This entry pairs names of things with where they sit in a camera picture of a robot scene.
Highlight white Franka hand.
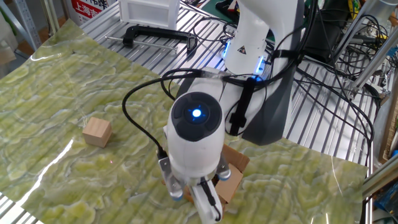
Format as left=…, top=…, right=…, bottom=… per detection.
left=189, top=179, right=224, bottom=223

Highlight cardboard box with orange tape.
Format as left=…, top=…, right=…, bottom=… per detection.
left=161, top=142, right=251, bottom=215

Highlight black electronics box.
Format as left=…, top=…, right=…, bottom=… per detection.
left=304, top=0, right=351, bottom=63

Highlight wooden cube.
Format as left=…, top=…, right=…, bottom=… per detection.
left=81, top=116, right=113, bottom=148

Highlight green marble pattern mat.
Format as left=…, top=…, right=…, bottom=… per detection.
left=0, top=18, right=368, bottom=224

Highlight black bar clamp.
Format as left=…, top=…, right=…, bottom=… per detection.
left=104, top=24, right=198, bottom=57

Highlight blue plastic bag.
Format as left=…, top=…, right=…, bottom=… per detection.
left=374, top=180, right=398, bottom=214

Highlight green cutting mat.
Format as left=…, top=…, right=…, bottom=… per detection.
left=201, top=0, right=240, bottom=22

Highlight white plastic bin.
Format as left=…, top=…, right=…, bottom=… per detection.
left=118, top=0, right=181, bottom=31

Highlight brown wooden board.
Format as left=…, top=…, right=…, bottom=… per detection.
left=377, top=93, right=398, bottom=164

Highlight red white printed carton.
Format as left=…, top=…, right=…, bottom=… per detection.
left=67, top=0, right=118, bottom=26

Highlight grey perforated shelf upright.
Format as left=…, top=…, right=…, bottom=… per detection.
left=12, top=0, right=43, bottom=50

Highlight black gripper connector cable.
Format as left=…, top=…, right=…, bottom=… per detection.
left=200, top=180, right=222, bottom=222

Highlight silver wrist camera blue caps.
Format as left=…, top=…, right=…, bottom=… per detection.
left=158, top=154, right=233, bottom=202

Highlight black camera cable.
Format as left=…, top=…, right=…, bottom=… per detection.
left=121, top=68, right=224, bottom=160

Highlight aluminium profile rail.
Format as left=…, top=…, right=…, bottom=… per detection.
left=362, top=161, right=398, bottom=200

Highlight aluminium frame post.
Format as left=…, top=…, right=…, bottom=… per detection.
left=348, top=35, right=398, bottom=94
left=329, top=0, right=389, bottom=65

